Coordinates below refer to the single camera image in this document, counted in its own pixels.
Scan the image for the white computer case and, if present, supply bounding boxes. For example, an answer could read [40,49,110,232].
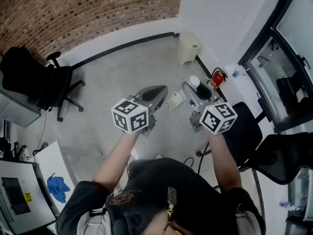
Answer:
[0,160,57,235]

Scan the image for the white desk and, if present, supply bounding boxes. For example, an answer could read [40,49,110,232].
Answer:
[27,141,103,214]

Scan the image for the person's left forearm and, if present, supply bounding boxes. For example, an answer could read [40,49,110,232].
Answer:
[92,130,142,194]

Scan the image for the small printed packet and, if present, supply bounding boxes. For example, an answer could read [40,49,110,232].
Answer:
[166,91,184,110]

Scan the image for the red fire extinguisher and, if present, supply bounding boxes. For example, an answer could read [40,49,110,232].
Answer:
[207,67,228,90]

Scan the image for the black floor cable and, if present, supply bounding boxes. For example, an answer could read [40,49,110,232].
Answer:
[183,142,211,176]

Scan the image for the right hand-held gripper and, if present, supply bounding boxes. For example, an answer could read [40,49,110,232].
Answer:
[181,81,239,136]

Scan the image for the black framed glass door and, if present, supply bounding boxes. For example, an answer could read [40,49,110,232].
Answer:
[238,0,313,134]

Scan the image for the person's right forearm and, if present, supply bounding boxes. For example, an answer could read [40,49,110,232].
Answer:
[206,128,243,193]

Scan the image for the clear bottle blue label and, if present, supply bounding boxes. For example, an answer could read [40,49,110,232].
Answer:
[279,201,302,212]

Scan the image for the black mesh back chair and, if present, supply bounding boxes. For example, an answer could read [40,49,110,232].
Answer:
[238,132,313,186]

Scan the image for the thin black cable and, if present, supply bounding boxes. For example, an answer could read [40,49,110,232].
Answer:
[32,109,49,157]

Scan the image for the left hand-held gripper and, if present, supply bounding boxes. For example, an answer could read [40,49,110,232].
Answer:
[111,85,169,137]

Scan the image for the beige pedal trash bin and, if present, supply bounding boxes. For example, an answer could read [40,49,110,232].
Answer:
[177,32,201,66]

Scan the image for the black swivel office chair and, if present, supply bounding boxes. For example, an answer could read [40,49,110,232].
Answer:
[0,47,86,122]

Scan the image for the blue cloth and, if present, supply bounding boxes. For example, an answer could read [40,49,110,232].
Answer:
[46,173,71,204]

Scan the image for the person's black shirt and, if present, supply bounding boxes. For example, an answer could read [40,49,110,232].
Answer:
[55,157,266,235]

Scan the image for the black padded seat chair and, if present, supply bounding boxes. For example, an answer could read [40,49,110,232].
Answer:
[195,93,272,168]

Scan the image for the clear plastic bottle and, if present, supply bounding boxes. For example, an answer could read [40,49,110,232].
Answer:
[187,75,201,94]

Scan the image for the metal pendant on chain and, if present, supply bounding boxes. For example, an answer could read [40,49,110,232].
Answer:
[166,186,178,217]

